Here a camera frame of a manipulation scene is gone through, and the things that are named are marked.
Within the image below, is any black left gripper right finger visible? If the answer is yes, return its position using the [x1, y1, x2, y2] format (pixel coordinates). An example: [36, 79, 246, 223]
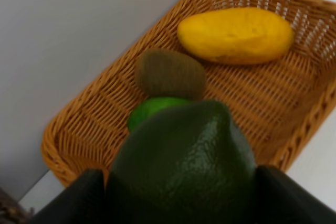
[255, 165, 335, 224]

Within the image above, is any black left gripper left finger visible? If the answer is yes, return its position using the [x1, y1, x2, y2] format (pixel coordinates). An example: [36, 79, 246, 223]
[29, 169, 107, 224]

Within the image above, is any dark green lime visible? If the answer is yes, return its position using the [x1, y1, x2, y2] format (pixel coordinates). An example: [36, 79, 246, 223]
[106, 100, 257, 223]

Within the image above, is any bright green lime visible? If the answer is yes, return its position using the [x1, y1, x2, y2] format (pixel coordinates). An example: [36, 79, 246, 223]
[127, 97, 191, 132]

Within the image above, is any brown kiwi fruit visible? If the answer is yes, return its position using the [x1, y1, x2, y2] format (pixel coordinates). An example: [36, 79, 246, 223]
[134, 48, 206, 99]

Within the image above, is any yellow mango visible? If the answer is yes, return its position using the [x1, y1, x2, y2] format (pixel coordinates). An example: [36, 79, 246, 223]
[177, 7, 294, 65]

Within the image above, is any dark brown wicker basket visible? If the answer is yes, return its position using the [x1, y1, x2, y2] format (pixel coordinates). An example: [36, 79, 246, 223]
[0, 188, 35, 224]

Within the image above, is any orange wicker basket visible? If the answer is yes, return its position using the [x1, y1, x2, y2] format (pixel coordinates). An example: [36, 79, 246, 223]
[41, 0, 335, 186]

